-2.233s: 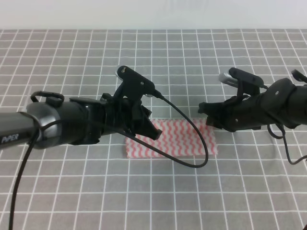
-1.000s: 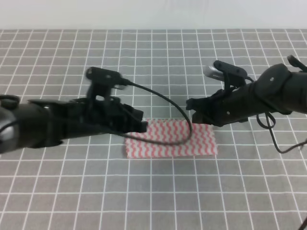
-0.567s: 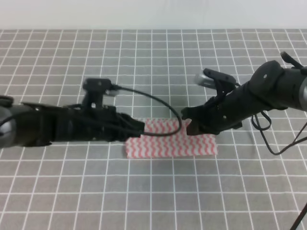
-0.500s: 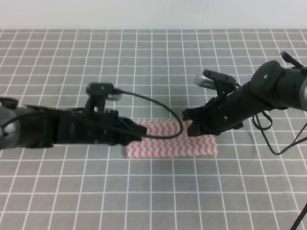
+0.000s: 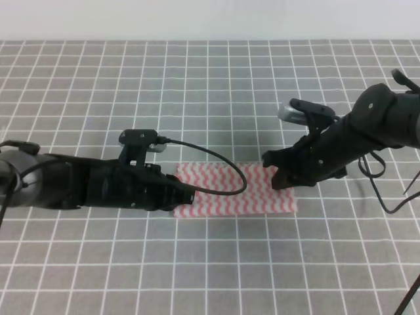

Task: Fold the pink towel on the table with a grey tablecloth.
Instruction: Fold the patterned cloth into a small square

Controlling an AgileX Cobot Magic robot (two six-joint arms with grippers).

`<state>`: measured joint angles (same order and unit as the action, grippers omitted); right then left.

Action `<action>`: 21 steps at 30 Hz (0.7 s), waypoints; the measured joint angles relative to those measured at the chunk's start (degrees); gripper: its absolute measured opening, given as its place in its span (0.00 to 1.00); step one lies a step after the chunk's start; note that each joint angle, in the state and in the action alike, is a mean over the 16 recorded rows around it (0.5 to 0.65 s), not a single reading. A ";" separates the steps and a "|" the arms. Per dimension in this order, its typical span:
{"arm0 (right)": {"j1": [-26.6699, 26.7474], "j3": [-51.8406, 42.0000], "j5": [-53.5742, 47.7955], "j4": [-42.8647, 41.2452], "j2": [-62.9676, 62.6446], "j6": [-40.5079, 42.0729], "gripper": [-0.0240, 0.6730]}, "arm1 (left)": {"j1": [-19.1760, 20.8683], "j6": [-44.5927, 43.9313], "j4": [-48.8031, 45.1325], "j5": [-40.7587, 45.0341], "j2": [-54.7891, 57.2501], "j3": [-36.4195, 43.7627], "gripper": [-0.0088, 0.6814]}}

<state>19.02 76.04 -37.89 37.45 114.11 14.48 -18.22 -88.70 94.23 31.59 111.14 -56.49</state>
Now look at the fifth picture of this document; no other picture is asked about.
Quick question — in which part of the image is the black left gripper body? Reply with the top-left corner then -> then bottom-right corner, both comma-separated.
85,159 -> 177,211

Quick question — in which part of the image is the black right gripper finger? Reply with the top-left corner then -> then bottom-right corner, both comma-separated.
262,148 -> 294,167
271,167 -> 295,190

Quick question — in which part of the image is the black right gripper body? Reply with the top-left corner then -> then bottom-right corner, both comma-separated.
289,131 -> 347,186

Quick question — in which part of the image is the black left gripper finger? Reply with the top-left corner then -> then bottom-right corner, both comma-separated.
167,175 -> 196,210

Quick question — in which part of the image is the pink white wavy towel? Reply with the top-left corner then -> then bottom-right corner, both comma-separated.
173,161 -> 299,219

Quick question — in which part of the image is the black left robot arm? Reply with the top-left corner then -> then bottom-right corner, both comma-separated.
1,140 -> 195,211

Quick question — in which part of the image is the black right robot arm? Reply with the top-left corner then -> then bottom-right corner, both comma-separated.
262,69 -> 419,190

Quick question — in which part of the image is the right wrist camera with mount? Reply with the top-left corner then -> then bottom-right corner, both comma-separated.
278,98 -> 337,133

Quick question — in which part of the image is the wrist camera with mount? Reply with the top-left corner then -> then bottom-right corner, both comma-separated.
118,129 -> 167,167
278,98 -> 337,133

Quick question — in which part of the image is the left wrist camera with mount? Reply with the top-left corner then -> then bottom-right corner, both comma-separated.
118,129 -> 167,167

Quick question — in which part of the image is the black left camera cable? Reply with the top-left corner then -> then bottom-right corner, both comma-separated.
0,137 -> 247,227

